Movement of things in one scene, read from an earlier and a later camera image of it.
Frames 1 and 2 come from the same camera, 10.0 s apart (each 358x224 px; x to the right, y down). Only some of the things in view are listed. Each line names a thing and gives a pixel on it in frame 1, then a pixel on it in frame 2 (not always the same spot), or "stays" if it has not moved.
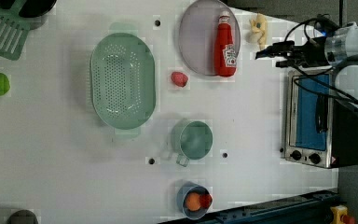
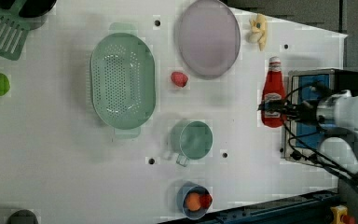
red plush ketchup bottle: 226,59 -> 273,90
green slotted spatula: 4,31 stays
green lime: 0,84 stays
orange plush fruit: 193,201 stays
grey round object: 23,217 stays
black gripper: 309,54 -> 305,112
